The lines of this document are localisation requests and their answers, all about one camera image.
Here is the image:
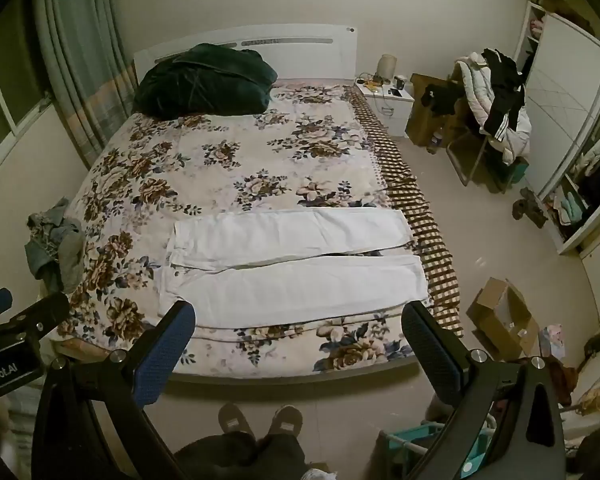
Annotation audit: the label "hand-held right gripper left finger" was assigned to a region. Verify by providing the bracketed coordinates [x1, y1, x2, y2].
[30, 300, 198, 480]

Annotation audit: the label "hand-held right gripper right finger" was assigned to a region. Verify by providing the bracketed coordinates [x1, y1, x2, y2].
[401, 301, 567, 480]

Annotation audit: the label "white pants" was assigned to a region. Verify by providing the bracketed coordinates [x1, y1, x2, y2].
[156, 208, 429, 329]

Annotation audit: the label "pile of denim clothes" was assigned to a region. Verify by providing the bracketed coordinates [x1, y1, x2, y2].
[24, 197, 87, 295]

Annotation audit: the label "open cardboard box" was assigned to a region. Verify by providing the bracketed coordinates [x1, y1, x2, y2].
[465, 277, 541, 362]

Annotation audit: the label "person's left shoe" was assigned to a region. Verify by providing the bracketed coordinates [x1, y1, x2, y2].
[218, 402, 255, 439]

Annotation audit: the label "person's shoe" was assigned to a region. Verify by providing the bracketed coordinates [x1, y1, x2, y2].
[218, 402, 255, 439]
[267, 404, 304, 437]

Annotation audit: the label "teal plastic basket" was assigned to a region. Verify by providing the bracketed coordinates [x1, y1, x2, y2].
[374, 421, 492, 480]

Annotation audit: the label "reddish brown clothes heap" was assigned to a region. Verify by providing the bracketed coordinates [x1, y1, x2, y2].
[539, 354, 577, 407]

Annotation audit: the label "brown plaid bed sheet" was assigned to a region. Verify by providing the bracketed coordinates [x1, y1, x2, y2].
[346, 85, 465, 339]

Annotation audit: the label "person's right shoe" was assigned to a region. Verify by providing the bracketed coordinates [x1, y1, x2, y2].
[267, 404, 304, 437]

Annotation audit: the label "brown plush slippers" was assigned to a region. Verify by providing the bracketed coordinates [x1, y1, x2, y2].
[511, 187, 549, 230]

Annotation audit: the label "folding chair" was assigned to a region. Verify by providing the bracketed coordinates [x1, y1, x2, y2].
[446, 122, 512, 189]

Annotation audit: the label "window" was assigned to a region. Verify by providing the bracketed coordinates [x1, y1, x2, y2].
[0, 24, 54, 173]

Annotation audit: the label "floral blanket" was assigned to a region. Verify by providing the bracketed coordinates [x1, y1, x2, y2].
[50, 81, 422, 377]

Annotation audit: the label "tall brown cardboard box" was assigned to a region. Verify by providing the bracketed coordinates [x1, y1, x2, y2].
[406, 73, 462, 147]

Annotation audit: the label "chair piled with clothes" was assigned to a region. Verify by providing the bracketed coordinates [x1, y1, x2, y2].
[454, 52, 532, 167]

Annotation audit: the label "white nightstand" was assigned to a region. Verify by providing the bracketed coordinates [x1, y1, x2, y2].
[353, 80, 415, 137]

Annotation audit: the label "black cloth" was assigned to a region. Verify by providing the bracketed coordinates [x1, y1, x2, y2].
[422, 82, 465, 117]

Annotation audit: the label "green curtain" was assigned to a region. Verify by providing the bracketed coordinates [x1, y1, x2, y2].
[31, 0, 139, 171]

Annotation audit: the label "black garment with white stripes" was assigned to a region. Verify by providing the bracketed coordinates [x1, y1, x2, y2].
[479, 48, 527, 134]

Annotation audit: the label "dark green quilt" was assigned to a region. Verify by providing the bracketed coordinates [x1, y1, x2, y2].
[132, 43, 279, 120]

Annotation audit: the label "white wardrobe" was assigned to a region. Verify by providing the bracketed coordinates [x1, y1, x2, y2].
[511, 0, 600, 257]

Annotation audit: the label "beige table lamp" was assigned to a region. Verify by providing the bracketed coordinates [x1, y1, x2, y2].
[378, 53, 399, 84]

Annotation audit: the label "white bed with headboard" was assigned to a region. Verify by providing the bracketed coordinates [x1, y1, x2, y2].
[49, 24, 423, 387]

